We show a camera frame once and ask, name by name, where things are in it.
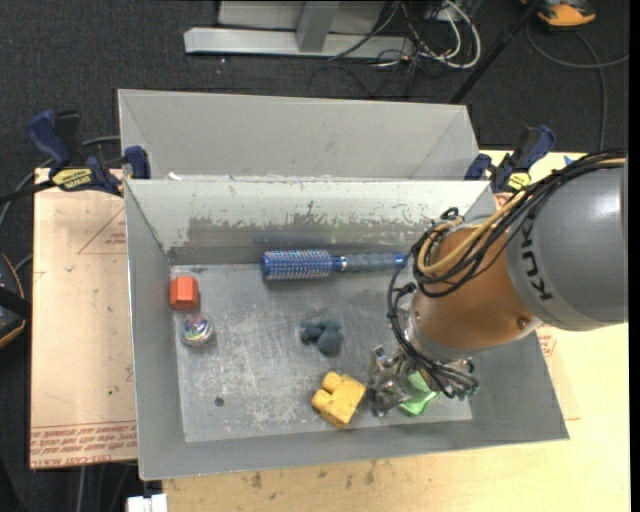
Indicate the light green object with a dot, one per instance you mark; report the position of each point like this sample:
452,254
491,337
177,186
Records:
419,400

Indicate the yellow toy building block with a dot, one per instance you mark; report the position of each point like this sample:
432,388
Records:
342,400

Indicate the dark blue-grey toy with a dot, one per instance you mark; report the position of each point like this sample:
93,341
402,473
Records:
327,337

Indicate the grey metal bin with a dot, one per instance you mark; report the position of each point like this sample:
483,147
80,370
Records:
260,370

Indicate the blue hairbrush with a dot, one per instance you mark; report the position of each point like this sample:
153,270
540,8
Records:
300,265

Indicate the shiny iridescent spinning top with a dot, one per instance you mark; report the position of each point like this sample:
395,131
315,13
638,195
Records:
197,331

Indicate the orange-red block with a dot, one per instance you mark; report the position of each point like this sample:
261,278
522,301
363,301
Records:
183,293

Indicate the brown cardboard board, red print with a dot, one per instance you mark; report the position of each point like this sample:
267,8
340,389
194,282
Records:
80,310

